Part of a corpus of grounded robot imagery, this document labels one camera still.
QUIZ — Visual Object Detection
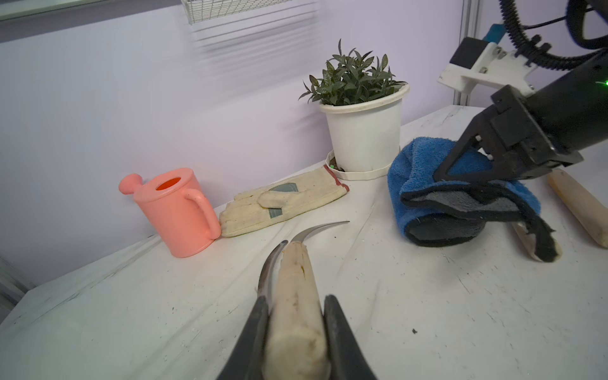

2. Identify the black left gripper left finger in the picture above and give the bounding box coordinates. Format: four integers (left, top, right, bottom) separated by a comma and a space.
216, 296, 269, 380

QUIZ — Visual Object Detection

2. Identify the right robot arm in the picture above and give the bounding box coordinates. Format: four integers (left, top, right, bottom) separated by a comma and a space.
433, 49, 607, 183

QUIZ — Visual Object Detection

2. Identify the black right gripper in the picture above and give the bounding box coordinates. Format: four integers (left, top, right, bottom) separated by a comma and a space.
433, 85, 583, 183

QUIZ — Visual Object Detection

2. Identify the pink watering can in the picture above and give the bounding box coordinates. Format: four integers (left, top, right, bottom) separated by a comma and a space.
119, 168, 222, 258

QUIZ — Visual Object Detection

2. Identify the blue microfibre rag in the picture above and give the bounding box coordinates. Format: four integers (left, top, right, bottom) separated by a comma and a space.
387, 137, 553, 250

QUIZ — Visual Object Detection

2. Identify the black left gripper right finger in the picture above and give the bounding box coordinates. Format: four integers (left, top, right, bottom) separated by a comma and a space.
324, 294, 377, 380

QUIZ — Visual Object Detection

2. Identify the black corrugated right cable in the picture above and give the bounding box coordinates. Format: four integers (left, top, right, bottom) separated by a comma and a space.
497, 0, 608, 72

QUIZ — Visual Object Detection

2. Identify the potted green plant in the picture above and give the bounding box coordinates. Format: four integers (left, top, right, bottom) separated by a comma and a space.
300, 42, 410, 181

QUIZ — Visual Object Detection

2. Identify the white wire wall basket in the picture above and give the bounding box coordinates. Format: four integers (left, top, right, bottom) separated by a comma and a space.
181, 0, 288, 25

